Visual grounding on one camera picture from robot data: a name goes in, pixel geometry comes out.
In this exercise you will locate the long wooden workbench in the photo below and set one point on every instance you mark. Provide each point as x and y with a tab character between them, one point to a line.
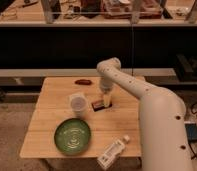
87	13

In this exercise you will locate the blue foot pedal box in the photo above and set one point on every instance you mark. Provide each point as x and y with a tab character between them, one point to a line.
191	129

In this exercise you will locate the white ceramic cup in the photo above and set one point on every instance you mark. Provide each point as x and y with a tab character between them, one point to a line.
78	103

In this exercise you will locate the white plastic bottle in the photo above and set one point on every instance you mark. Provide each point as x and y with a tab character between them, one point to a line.
112	152

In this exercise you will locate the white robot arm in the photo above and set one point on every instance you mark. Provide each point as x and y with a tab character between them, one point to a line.
163	137

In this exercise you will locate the wooden folding table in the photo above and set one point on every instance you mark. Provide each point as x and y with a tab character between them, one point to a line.
107	125

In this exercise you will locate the small dark red object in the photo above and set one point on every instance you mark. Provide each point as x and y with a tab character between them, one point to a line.
83	82

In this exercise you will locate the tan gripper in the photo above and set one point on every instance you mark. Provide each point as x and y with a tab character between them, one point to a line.
106	100

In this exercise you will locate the dark brown eraser block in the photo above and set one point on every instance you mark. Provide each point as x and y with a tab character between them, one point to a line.
100	105

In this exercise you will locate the green round plate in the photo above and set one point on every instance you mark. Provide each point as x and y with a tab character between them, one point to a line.
72	136

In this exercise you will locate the brown tray on workbench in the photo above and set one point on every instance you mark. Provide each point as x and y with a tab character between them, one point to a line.
123	9

